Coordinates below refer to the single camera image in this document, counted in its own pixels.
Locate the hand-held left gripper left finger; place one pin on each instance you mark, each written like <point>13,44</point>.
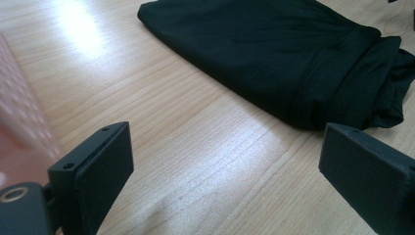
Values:
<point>98,176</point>

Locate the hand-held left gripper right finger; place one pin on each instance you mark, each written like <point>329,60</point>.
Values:
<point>372,176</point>

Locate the pink perforated basket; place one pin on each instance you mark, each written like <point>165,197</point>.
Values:
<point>19,130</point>

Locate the black cloth garment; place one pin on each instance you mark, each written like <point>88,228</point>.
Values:
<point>267,55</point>

